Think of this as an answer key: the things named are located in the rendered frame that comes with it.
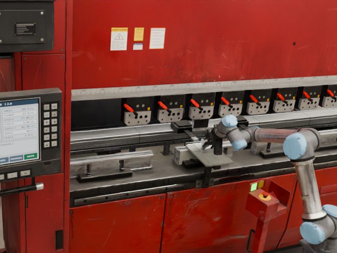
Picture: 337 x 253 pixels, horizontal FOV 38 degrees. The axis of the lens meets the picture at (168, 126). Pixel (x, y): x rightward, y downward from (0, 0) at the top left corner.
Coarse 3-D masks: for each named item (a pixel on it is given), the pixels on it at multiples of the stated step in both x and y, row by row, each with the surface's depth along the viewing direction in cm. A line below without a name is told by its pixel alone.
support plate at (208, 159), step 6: (192, 150) 286; (198, 150) 287; (198, 156) 280; (204, 156) 280; (210, 156) 281; (216, 156) 282; (222, 156) 283; (204, 162) 273; (210, 162) 274; (216, 162) 275; (222, 162) 276; (228, 162) 276
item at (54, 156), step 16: (0, 96) 175; (16, 96) 178; (32, 96) 181; (48, 96) 184; (48, 112) 186; (48, 128) 189; (48, 144) 192; (32, 160) 192; (48, 160) 195; (0, 176) 187; (16, 176) 190; (32, 176) 194
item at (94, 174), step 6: (126, 168) 278; (78, 174) 267; (84, 174) 267; (96, 174) 268; (102, 174) 269; (108, 174) 270; (114, 174) 271; (120, 174) 272; (126, 174) 274; (84, 180) 264; (90, 180) 266; (96, 180) 268
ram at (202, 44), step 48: (96, 0) 231; (144, 0) 241; (192, 0) 252; (240, 0) 264; (288, 0) 277; (336, 0) 291; (96, 48) 241; (144, 48) 252; (192, 48) 264; (240, 48) 277; (288, 48) 291; (336, 48) 307; (96, 96) 252
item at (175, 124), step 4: (180, 120) 316; (184, 120) 317; (172, 124) 315; (176, 124) 312; (180, 124) 310; (184, 124) 311; (188, 124) 311; (172, 128) 315; (176, 128) 310; (180, 128) 308; (184, 128) 309; (188, 128) 311; (192, 128) 312; (176, 132) 310; (180, 132) 309; (184, 132) 311; (188, 132) 308; (192, 136) 303; (196, 140) 298
